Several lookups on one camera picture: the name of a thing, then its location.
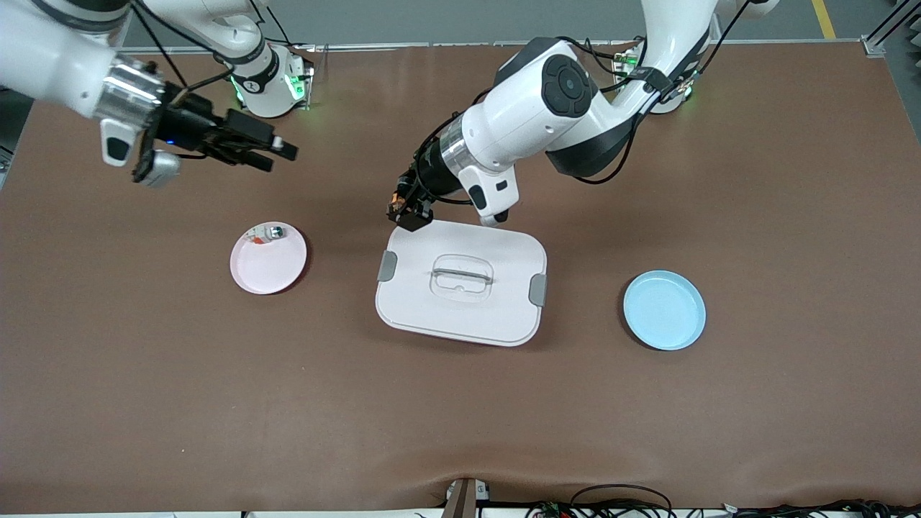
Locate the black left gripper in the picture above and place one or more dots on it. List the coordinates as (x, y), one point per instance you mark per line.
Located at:
(430, 178)

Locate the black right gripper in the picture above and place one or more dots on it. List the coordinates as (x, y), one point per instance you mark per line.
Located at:
(188, 125)

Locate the orange and black switch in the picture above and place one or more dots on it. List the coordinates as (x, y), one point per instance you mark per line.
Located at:
(398, 201)

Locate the grey box latch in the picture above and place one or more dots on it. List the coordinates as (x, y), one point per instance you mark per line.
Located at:
(537, 290)
(387, 266)

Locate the white lidded storage box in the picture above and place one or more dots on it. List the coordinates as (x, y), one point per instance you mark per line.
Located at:
(460, 316)

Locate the pink round plate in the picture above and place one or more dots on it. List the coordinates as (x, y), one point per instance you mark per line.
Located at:
(270, 270)

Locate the blue round plate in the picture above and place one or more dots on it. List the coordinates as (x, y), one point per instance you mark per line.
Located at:
(664, 311)

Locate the camera mount post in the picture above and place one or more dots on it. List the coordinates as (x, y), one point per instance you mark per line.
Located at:
(464, 498)

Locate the aluminium frame profile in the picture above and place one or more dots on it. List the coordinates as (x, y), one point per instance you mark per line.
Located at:
(879, 44)

